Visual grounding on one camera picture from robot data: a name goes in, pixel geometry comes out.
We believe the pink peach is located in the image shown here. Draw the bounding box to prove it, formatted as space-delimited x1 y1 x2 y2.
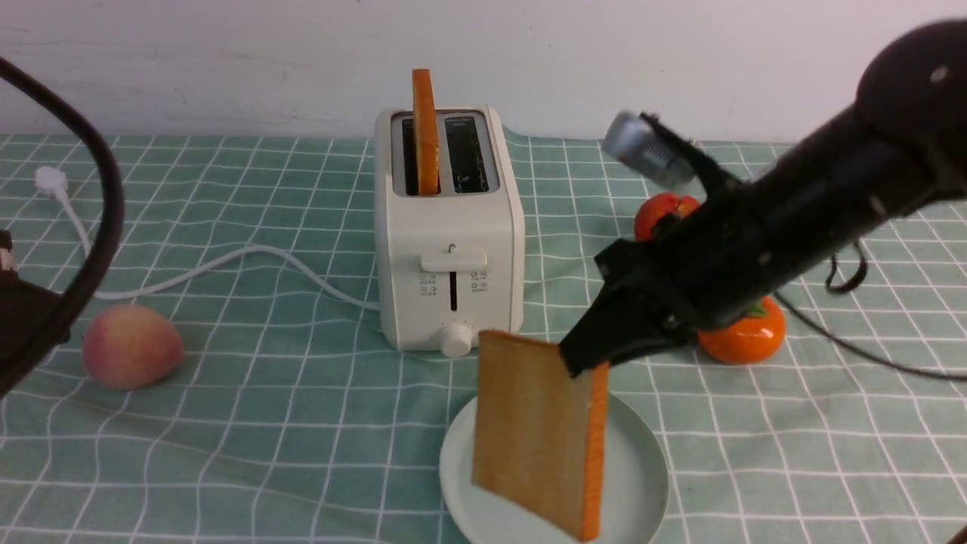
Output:
82 305 184 391

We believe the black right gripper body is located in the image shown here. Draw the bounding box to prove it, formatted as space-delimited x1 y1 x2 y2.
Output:
598 212 767 343

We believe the toast slice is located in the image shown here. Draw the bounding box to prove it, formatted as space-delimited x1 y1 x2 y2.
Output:
412 68 440 196
471 330 609 542

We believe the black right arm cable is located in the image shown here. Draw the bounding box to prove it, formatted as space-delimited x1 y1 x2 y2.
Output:
774 240 967 382

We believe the white toaster power cable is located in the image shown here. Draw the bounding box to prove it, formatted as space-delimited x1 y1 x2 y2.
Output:
36 166 382 312

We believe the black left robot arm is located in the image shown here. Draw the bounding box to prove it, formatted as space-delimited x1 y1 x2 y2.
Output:
1 230 61 376

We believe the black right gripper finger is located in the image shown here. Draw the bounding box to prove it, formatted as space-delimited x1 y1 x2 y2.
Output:
559 288 692 379

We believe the light green round plate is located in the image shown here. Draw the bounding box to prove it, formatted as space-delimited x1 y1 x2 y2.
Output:
439 394 670 543

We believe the green checkered tablecloth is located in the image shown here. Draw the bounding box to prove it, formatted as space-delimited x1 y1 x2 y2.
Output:
1 131 966 543

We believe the orange persimmon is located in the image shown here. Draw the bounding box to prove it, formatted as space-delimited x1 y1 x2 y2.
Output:
697 296 786 365

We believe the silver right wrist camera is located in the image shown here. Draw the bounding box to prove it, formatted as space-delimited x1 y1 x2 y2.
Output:
601 110 697 192

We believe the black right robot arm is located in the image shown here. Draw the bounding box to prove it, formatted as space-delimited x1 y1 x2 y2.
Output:
559 18 966 376

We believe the white two-slot toaster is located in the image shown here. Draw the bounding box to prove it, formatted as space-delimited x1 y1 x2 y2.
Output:
373 106 525 358

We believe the red apple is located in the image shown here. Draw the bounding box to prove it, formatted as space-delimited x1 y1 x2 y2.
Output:
633 192 701 242

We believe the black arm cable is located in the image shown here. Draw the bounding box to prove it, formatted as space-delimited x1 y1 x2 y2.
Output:
774 240 967 382
0 57 125 397

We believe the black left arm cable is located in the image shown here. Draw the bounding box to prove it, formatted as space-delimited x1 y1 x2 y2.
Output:
0 57 125 397

